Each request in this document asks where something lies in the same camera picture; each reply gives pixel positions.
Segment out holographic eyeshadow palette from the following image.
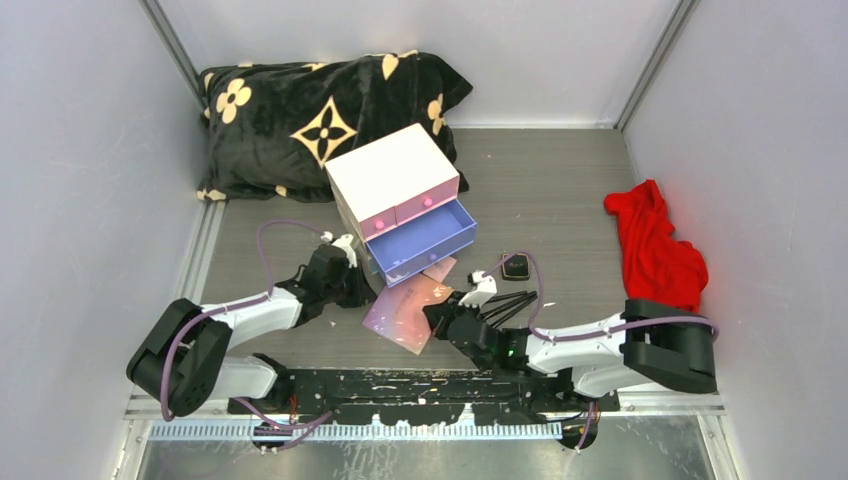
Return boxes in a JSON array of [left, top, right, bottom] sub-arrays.
[[362, 274, 453, 355]]

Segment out black fan makeup brush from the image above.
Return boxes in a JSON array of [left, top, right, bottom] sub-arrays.
[[479, 291, 537, 329]]

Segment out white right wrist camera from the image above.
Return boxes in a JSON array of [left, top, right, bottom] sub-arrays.
[[459, 270, 497, 308]]

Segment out black floral plush blanket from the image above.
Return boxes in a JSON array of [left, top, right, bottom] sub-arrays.
[[196, 50, 473, 203]]

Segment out white pink drawer organizer box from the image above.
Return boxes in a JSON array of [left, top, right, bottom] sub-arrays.
[[325, 124, 460, 277]]

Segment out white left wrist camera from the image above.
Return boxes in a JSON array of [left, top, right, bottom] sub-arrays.
[[320, 231, 359, 268]]

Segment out black thin makeup brush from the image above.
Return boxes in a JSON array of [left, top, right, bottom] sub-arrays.
[[489, 291, 528, 303]]

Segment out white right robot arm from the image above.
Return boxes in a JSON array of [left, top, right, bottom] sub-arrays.
[[423, 299, 718, 411]]

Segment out blue drawer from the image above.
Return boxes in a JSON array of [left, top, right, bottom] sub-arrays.
[[366, 200, 477, 288]]

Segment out black long makeup brush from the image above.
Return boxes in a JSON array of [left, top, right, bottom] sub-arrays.
[[492, 292, 537, 328]]

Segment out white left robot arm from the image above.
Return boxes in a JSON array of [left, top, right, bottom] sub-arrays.
[[126, 237, 376, 419]]

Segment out black square compact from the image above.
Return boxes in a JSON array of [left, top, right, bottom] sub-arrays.
[[500, 253, 532, 281]]

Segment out red cloth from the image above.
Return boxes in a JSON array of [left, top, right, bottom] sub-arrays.
[[603, 179, 709, 313]]

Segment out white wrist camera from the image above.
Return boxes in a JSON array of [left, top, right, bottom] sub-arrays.
[[320, 231, 359, 268], [459, 270, 497, 308]]

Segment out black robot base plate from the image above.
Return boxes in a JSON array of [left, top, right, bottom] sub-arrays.
[[213, 369, 593, 426]]

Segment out small pink card packet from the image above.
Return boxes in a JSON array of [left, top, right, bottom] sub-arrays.
[[422, 256, 457, 283]]

